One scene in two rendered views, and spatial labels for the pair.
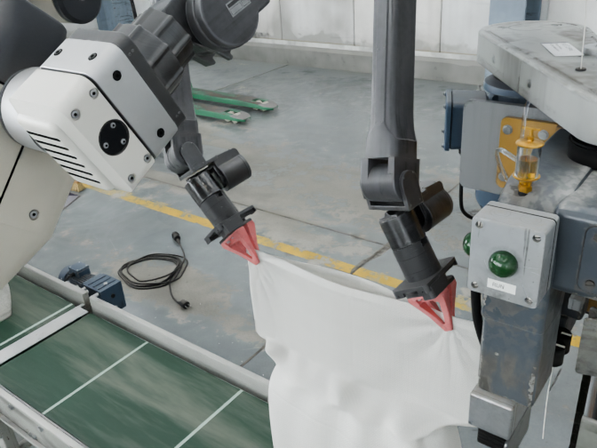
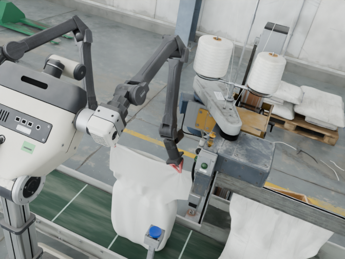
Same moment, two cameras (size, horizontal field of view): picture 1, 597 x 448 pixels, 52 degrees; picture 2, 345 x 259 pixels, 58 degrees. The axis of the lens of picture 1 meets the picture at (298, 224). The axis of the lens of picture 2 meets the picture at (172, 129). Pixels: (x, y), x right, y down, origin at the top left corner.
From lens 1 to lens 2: 70 cm
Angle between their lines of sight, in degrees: 21
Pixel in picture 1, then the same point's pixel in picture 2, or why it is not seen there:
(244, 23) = (143, 98)
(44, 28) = (84, 94)
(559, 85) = (218, 114)
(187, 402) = (64, 189)
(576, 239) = (221, 160)
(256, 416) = (94, 194)
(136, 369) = not seen: hidden behind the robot
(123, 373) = not seen: hidden behind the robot
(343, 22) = not seen: outside the picture
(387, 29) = (172, 86)
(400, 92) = (174, 105)
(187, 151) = (93, 108)
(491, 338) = (196, 180)
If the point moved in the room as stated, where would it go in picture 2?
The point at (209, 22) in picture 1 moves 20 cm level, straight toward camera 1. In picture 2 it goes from (136, 100) to (154, 130)
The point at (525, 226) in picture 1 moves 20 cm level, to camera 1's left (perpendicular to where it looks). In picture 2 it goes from (210, 158) to (164, 161)
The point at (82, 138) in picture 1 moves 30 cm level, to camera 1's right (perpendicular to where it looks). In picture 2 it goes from (109, 137) to (188, 134)
